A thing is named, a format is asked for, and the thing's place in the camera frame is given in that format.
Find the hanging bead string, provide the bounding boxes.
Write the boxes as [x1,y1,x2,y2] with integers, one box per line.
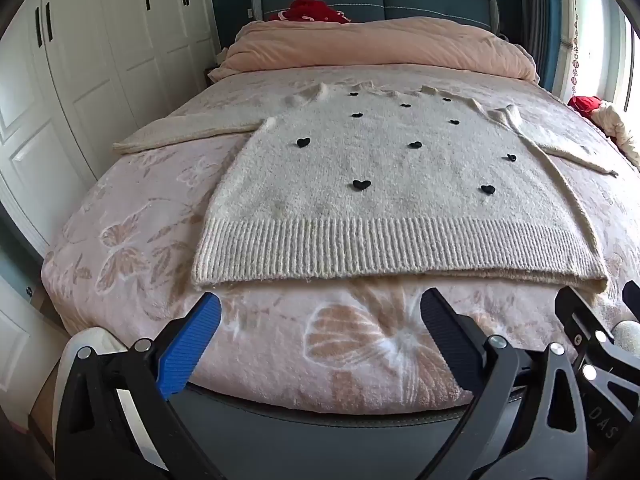
[569,0,583,103]

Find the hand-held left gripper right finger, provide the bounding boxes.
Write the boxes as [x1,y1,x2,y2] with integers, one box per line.
[420,287,589,480]

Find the cream knit sweater black hearts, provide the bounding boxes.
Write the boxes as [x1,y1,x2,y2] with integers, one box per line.
[113,81,620,295]

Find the dark leather bed frame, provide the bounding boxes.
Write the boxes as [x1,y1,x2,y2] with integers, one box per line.
[170,382,506,480]

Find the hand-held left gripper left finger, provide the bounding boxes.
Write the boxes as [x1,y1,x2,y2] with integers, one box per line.
[55,292,226,480]

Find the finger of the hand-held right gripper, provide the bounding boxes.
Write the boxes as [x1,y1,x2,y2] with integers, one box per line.
[622,280,640,322]
[554,285,640,457]

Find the window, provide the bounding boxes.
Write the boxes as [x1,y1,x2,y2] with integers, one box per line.
[575,0,640,113]

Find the bed with pink floral sheet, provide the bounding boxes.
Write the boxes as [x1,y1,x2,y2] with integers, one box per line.
[42,66,640,416]

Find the pink duvet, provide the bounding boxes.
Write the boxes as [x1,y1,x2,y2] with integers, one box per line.
[207,16,541,86]

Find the red cloth by window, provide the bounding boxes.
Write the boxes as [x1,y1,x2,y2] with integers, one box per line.
[568,95,607,121]

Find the white wardrobe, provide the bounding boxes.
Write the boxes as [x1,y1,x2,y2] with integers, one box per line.
[0,0,221,261]

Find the cream cloth by window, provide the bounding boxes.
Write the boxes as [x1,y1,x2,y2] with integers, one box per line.
[590,100,640,170]

